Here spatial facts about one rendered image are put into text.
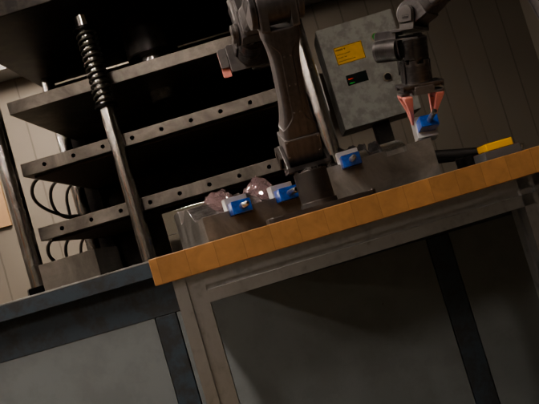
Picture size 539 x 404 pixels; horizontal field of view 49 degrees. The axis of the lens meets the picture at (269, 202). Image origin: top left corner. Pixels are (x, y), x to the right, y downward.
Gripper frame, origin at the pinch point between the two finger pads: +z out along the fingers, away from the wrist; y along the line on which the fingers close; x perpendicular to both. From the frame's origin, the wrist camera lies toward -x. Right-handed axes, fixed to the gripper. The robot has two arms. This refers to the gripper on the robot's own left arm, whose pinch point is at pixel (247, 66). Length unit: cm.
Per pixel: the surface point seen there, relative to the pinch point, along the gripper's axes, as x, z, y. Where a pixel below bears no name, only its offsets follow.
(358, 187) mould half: 37.6, -12.0, -15.0
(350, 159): 31.3, -18.3, -13.5
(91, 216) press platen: 16, 80, 61
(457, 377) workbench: 84, -14, -23
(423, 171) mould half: 38, -14, -30
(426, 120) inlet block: 26.9, -12.0, -35.1
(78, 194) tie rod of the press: -3, 143, 76
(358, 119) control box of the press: 9, 71, -45
